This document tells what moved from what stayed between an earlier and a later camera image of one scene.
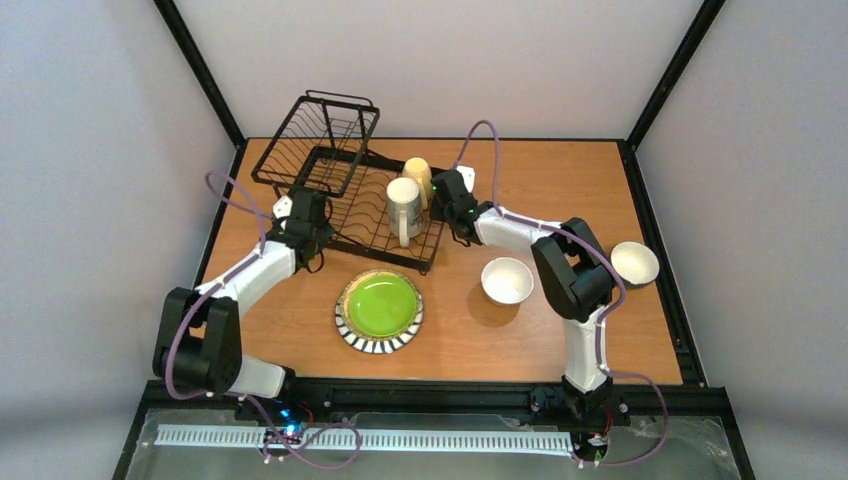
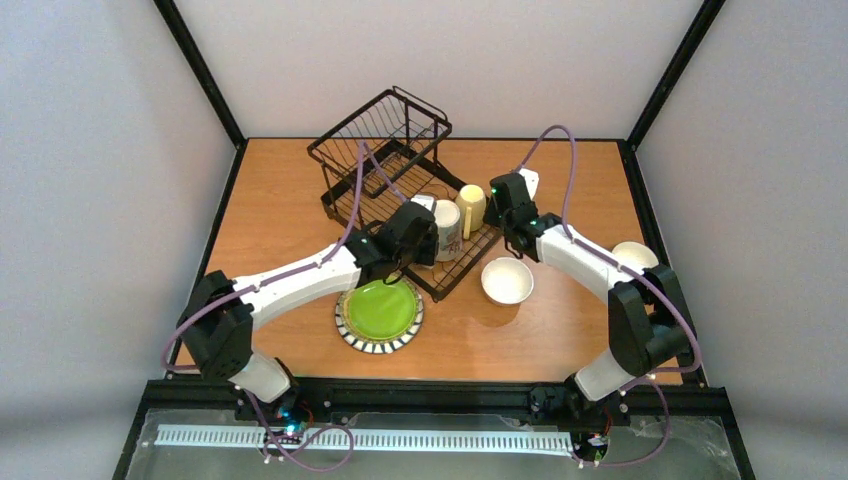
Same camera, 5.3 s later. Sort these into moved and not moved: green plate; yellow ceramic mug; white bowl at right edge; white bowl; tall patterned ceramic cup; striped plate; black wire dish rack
Moved: black wire dish rack; yellow ceramic mug; tall patterned ceramic cup
Not moved: white bowl; white bowl at right edge; green plate; striped plate
